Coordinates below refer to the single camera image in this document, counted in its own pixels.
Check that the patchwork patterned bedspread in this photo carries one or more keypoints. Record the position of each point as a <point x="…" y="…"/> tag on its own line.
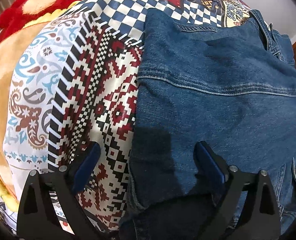
<point x="77" y="82"/>

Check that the red yellow plush toy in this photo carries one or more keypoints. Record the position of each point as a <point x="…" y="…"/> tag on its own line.
<point x="22" y="12"/>

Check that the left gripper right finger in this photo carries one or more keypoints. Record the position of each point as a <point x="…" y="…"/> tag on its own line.
<point x="247" y="208"/>

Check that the yellow orange fleece blanket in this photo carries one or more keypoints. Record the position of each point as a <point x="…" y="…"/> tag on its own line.
<point x="11" y="49"/>

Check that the blue denim jacket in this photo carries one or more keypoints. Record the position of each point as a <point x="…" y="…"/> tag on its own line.
<point x="235" y="89"/>

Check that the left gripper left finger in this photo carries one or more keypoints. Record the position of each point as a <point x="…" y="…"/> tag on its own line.
<point x="36" y="217"/>

